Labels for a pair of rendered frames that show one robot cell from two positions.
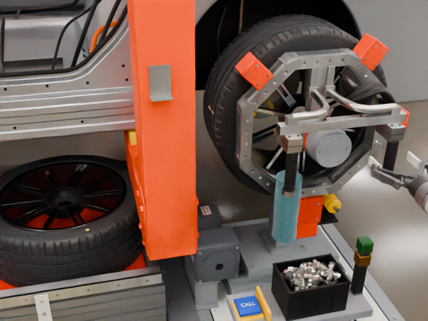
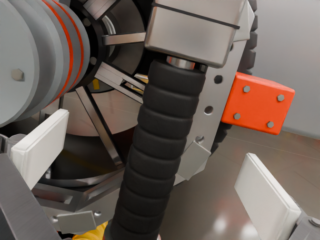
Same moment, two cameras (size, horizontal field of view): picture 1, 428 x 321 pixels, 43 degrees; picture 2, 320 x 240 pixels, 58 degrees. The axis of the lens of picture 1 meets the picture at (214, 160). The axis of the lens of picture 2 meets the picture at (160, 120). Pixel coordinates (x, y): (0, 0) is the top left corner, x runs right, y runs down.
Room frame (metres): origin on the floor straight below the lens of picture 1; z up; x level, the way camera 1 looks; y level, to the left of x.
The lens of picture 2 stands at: (1.33, -0.59, 0.91)
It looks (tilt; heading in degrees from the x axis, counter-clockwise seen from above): 16 degrees down; 9
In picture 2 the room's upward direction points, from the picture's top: 15 degrees clockwise
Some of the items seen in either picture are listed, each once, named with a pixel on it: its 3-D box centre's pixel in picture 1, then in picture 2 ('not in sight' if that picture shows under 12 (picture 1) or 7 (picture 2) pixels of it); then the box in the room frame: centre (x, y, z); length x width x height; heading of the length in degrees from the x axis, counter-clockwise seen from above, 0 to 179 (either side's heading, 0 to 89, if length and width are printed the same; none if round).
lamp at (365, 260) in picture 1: (362, 257); not in sight; (1.31, -0.47, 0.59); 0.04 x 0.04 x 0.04; 15
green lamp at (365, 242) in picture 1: (364, 244); not in sight; (1.31, -0.47, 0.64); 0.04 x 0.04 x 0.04; 15
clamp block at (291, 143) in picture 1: (290, 139); not in sight; (1.46, -0.23, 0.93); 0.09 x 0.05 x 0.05; 15
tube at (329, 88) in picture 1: (362, 89); not in sight; (1.61, -0.47, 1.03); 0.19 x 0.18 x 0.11; 15
